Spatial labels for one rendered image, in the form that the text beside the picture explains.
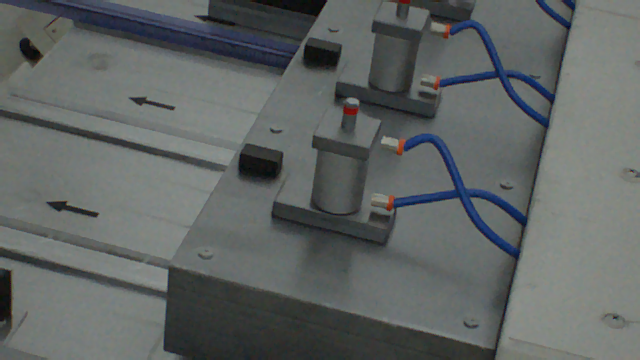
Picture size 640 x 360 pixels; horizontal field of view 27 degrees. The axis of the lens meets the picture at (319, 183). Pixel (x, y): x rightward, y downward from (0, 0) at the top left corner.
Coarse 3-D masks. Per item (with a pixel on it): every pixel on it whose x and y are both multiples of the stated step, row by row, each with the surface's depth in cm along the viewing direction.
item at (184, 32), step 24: (0, 0) 81; (24, 0) 80; (48, 0) 80; (72, 0) 80; (96, 0) 80; (96, 24) 80; (120, 24) 79; (144, 24) 79; (168, 24) 79; (192, 24) 79; (216, 48) 79; (240, 48) 78; (264, 48) 78; (288, 48) 78
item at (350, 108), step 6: (348, 102) 53; (354, 102) 53; (348, 108) 53; (354, 108) 53; (342, 114) 53; (348, 114) 53; (354, 114) 53; (342, 120) 54; (348, 120) 53; (354, 120) 53; (342, 126) 54; (348, 126) 54; (354, 126) 54
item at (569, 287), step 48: (576, 0) 73; (624, 0) 73; (576, 48) 68; (624, 48) 68; (576, 96) 63; (624, 96) 64; (576, 144) 60; (624, 144) 60; (576, 192) 56; (624, 192) 57; (528, 240) 53; (576, 240) 54; (624, 240) 54; (528, 288) 51; (576, 288) 51; (624, 288) 51; (528, 336) 48; (576, 336) 48; (624, 336) 49
